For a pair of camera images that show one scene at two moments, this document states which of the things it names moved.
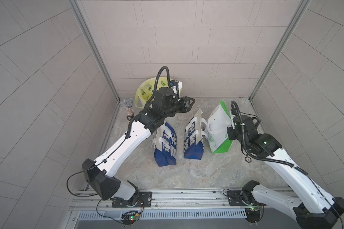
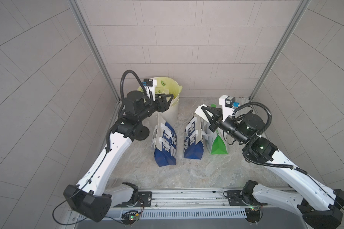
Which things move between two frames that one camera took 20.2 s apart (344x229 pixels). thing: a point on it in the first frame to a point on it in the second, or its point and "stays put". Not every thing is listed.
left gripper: (182, 104) to (162, 107)
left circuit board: (129, 217) stays put
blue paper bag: (164, 144) stays put
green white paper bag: (216, 126) stays put
